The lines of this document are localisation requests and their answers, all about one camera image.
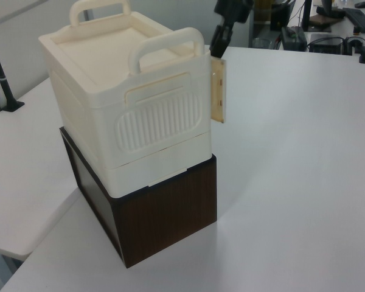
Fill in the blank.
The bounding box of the clear drinking glass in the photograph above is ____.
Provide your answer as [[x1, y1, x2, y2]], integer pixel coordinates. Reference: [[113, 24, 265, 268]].
[[251, 37, 276, 49]]

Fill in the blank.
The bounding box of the dark brown wooden box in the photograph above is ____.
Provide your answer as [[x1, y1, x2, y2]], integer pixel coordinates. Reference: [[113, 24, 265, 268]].
[[58, 126, 218, 269]]

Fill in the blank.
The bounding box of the black camera stand pole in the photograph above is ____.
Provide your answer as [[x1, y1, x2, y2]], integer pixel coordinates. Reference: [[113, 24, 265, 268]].
[[0, 26, 26, 113]]

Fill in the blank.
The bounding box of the black keyboard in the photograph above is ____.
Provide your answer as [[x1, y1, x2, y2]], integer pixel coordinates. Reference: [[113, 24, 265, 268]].
[[346, 7, 365, 32]]

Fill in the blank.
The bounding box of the black monitor stand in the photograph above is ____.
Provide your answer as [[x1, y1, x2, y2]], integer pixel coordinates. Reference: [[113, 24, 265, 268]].
[[300, 0, 313, 32]]

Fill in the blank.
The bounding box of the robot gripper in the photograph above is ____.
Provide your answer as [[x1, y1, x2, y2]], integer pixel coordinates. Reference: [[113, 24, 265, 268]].
[[209, 0, 254, 59]]

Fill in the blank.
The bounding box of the cream plastic cabinet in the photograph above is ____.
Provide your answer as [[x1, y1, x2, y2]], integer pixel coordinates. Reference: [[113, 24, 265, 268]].
[[37, 0, 214, 199]]

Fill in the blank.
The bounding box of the cream cabinet door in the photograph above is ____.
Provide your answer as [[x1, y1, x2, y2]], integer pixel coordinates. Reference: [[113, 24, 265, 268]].
[[210, 55, 227, 125]]

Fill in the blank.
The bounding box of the black rectangular box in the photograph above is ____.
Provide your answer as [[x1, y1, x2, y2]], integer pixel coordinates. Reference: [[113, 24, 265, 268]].
[[308, 33, 345, 55]]

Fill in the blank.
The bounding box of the black electronic device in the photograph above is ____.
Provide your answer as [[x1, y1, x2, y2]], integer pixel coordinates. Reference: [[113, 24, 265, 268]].
[[280, 25, 308, 51]]

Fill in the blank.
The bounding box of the brown wooden board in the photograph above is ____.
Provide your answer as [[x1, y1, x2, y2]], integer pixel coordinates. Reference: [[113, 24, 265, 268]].
[[309, 13, 333, 33]]

